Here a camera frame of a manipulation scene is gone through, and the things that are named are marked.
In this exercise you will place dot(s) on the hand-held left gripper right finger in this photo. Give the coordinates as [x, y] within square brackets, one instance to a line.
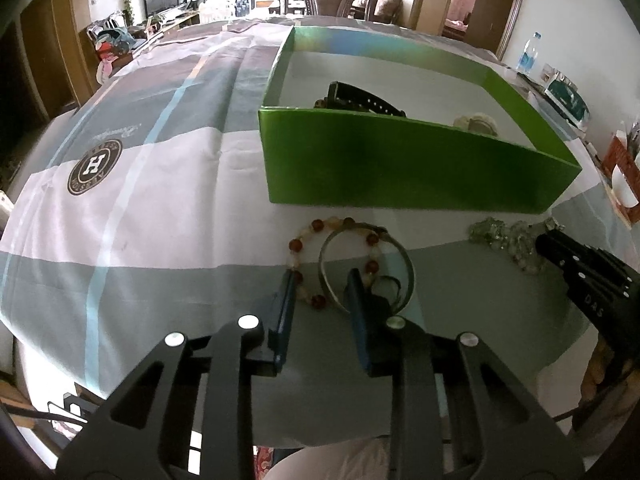
[357, 320]

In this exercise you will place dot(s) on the wooden television cabinet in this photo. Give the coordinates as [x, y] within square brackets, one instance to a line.
[175, 20]

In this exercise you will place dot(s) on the white cup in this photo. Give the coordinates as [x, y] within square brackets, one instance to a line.
[627, 187]

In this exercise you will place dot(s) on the patterned cushion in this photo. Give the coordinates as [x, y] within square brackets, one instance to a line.
[387, 5]

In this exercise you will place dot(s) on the teal tissue packet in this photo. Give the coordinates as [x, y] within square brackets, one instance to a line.
[565, 97]

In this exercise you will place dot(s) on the grey and white printed tablecloth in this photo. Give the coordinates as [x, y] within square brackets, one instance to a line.
[150, 260]

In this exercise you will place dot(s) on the pack of blue bottles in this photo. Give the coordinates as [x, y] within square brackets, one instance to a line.
[242, 5]

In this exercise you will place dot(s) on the bag of colourful clothes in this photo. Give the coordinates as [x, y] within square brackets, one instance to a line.
[112, 42]

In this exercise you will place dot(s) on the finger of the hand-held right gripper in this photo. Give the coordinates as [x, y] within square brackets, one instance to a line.
[575, 260]

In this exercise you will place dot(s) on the silver bangle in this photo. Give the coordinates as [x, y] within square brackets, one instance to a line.
[322, 267]

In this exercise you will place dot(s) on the clear water bottle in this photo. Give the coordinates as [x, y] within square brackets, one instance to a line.
[527, 57]

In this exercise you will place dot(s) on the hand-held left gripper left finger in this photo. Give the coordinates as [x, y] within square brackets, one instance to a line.
[285, 310]

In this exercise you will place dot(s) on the green cardboard box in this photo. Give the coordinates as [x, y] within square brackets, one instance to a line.
[400, 170]

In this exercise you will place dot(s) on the person's right hand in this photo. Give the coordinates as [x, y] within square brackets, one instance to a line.
[594, 375]

